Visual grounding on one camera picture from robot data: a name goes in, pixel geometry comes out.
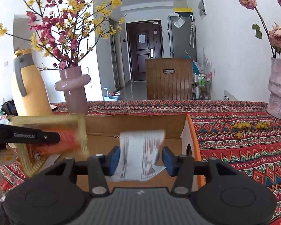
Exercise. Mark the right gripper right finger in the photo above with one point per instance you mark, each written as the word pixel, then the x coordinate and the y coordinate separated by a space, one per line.
pixel 218 192

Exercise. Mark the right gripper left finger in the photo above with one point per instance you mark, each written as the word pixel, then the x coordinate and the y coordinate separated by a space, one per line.
pixel 60 193

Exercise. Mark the yellow orange snack packet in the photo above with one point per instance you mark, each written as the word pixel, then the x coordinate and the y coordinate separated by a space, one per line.
pixel 59 134

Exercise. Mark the white text snack packet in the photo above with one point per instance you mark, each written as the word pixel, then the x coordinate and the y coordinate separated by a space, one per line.
pixel 139 156

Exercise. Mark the black bag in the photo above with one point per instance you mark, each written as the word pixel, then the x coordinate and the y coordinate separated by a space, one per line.
pixel 9 108

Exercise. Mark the yellow thermos jug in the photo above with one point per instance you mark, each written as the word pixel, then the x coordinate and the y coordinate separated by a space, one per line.
pixel 29 92

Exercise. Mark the patterned red tablecloth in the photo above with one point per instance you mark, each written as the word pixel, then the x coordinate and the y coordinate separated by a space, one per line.
pixel 240 134

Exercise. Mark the red cardboard snack box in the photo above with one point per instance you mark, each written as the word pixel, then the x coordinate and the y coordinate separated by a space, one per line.
pixel 103 134

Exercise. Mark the textured pink ceramic vase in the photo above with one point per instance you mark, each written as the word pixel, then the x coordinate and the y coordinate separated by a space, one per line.
pixel 274 86

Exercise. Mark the wooden chair back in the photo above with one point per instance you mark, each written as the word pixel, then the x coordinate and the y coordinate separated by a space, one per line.
pixel 169 78

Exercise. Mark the pink yellow blossom branches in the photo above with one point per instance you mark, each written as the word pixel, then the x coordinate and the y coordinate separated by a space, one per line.
pixel 68 30

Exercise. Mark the grey refrigerator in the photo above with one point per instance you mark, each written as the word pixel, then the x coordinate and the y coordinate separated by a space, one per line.
pixel 182 34

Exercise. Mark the dark brown entry door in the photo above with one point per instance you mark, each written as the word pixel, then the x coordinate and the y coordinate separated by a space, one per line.
pixel 144 42

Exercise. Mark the pink ring glass vase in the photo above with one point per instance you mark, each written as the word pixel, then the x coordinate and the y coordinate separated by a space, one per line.
pixel 72 83

